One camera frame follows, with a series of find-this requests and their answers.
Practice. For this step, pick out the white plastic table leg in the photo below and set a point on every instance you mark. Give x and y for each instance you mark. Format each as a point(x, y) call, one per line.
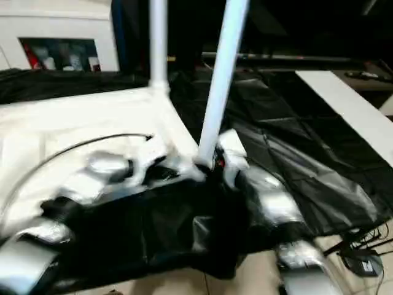
point(224, 77)
point(159, 46)

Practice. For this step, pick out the white plastic table top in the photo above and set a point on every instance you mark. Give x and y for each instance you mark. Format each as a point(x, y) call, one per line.
point(76, 123)

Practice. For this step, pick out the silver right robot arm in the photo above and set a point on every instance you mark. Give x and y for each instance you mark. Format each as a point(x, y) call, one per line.
point(276, 202)

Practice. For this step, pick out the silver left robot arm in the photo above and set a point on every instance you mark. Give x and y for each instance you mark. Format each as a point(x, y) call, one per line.
point(76, 187)

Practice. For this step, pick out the black plastic mat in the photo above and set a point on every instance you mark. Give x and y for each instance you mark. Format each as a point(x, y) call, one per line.
point(291, 138)

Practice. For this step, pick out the dark metal rod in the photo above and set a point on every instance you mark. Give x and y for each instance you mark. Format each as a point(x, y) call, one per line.
point(291, 58)

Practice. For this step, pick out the small white jar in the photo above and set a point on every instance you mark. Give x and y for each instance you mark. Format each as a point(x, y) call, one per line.
point(73, 61)
point(49, 63)
point(93, 64)

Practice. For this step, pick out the white flat board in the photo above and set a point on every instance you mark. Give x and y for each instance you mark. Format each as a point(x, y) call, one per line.
point(347, 104)

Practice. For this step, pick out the red package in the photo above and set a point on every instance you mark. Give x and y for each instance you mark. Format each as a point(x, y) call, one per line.
point(30, 58)

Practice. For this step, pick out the white glass-door cabinet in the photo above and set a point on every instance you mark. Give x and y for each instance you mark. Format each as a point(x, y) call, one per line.
point(61, 21)

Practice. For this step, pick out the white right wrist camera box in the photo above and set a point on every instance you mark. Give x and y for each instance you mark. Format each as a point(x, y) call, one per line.
point(233, 147)

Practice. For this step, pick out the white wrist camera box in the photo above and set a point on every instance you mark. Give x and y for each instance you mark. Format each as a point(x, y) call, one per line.
point(233, 147)
point(153, 153)

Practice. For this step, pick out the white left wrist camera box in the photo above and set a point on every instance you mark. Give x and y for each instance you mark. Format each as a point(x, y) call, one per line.
point(153, 153)

